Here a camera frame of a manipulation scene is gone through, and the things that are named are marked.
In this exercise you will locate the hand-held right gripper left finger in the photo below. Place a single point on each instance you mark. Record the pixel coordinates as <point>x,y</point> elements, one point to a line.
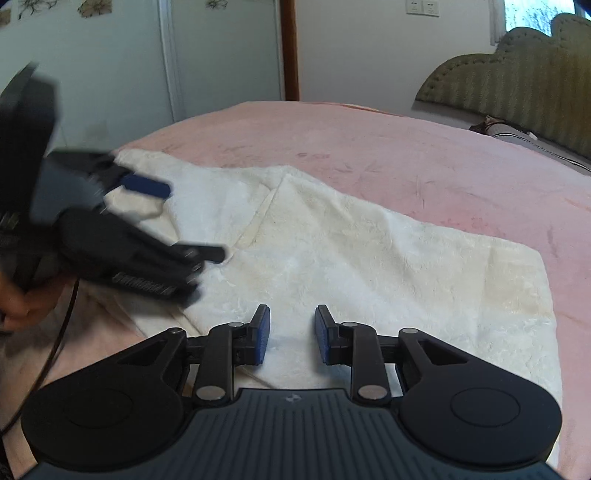
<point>261,334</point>

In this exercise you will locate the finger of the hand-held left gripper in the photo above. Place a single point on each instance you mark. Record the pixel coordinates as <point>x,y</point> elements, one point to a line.
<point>143,183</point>
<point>171,265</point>

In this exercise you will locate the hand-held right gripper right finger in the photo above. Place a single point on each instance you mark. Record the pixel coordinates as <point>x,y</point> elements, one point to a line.
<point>323,334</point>

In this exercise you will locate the white towel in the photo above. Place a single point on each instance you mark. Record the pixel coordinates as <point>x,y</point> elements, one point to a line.
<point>369,277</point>

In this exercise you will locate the person's left hand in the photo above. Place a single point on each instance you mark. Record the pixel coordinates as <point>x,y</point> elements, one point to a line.
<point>27,304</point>

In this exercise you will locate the wardrobe with flower print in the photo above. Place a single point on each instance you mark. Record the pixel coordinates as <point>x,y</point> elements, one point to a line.
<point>138,64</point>

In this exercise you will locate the pink blanket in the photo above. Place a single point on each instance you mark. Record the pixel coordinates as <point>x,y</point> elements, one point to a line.
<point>392,157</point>

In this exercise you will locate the striped grey pillow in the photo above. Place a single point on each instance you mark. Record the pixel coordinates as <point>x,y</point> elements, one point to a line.
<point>545,141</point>

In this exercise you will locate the green padded headboard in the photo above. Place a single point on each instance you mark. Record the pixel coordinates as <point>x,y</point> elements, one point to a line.
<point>521,83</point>

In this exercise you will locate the window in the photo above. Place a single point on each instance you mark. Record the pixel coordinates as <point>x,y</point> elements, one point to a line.
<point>531,14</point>

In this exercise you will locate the brown wooden door frame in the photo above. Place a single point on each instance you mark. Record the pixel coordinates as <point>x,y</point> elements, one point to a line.
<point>289,48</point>

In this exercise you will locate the white wall socket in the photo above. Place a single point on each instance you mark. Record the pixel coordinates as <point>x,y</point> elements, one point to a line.
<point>432,7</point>
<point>414,6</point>

